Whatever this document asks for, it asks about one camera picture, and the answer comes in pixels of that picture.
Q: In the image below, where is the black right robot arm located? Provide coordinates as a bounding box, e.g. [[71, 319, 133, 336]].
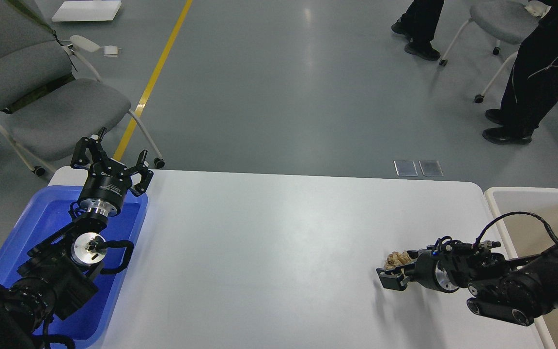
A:
[[376, 213, 558, 326]]

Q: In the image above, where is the right metal floor plate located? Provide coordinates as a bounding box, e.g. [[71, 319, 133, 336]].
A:
[[419, 160, 444, 177]]

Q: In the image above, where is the person in black far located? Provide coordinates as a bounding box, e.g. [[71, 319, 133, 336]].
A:
[[391, 0, 445, 61]]

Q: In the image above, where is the grey office chair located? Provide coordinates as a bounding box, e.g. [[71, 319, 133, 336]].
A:
[[0, 0, 165, 176]]

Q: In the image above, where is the person in black near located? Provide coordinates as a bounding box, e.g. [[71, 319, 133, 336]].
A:
[[482, 0, 558, 145]]

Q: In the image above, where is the blue plastic bin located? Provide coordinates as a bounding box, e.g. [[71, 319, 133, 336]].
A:
[[0, 185, 148, 349]]

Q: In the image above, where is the metal floor plate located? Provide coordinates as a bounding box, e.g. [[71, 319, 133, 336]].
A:
[[394, 160, 419, 177], [419, 160, 444, 177]]

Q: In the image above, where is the brown paper ball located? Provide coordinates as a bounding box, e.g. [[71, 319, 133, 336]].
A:
[[384, 251, 415, 270]]

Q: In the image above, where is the beige plastic bin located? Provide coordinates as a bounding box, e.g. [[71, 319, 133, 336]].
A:
[[484, 187, 558, 349]]

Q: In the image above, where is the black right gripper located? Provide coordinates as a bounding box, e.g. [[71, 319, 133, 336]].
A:
[[376, 249, 459, 294]]

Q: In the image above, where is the left metal floor plate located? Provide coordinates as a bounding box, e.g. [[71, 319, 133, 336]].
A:
[[394, 160, 419, 177]]

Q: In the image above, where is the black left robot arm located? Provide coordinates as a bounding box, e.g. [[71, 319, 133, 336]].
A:
[[0, 136, 154, 349]]

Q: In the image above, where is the small white floor device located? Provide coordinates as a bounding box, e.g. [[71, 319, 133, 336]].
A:
[[103, 46, 120, 57]]

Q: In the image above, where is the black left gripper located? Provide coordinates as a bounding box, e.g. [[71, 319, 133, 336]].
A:
[[71, 137, 154, 217]]

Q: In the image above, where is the person in black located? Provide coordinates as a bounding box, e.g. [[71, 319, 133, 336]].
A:
[[391, 0, 445, 61], [482, 0, 558, 145]]

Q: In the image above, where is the white flat box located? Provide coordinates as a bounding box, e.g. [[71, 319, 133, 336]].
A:
[[51, 0, 122, 22]]

